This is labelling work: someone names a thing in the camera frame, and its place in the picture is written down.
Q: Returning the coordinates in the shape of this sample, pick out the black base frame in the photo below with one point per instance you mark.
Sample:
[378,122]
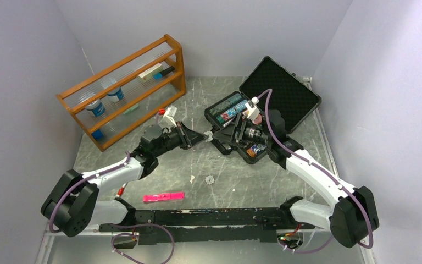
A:
[264,224]

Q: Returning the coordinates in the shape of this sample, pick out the red white marker pen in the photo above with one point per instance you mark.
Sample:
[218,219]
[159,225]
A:
[121,190]

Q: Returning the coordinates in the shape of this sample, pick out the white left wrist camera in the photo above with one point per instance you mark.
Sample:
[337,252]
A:
[168,115]

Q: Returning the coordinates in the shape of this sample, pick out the pink highlighter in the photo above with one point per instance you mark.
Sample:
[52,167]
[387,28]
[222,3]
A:
[167,196]

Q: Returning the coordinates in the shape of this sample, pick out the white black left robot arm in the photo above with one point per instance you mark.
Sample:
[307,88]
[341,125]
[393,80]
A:
[74,203]

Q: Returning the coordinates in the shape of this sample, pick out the green blue chip row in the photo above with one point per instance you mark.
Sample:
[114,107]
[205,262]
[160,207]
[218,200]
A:
[226,104]

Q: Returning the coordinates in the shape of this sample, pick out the black blue marker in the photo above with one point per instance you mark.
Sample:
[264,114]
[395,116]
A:
[163,73]

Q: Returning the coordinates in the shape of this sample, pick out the black poker case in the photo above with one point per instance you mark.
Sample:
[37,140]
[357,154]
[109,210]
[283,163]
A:
[276,89]

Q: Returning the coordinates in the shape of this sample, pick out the red blue chip row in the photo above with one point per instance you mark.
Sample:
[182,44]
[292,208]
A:
[231,112]

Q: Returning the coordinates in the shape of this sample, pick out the blue purple chip row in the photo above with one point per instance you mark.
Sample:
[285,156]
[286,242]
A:
[255,149]

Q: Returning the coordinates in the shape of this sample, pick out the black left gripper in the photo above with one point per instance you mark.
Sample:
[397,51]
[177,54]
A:
[188,137]

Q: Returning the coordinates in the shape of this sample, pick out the blue jar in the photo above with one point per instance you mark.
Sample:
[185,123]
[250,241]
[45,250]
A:
[95,108]
[115,95]

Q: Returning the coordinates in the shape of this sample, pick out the blue object lower shelf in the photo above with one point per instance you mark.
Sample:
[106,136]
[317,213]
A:
[98,134]

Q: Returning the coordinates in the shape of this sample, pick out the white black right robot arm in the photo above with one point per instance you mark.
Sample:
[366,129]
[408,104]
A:
[350,213]

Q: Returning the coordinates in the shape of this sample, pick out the white green box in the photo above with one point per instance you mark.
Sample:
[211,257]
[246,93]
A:
[149,73]

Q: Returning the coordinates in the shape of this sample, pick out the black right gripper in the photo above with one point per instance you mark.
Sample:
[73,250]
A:
[234,132]

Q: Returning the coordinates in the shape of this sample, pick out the orange wooden shelf rack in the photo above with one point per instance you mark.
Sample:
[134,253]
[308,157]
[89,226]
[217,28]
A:
[151,96]

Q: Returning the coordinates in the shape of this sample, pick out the white poker chip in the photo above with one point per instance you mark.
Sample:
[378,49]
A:
[209,136]
[209,179]

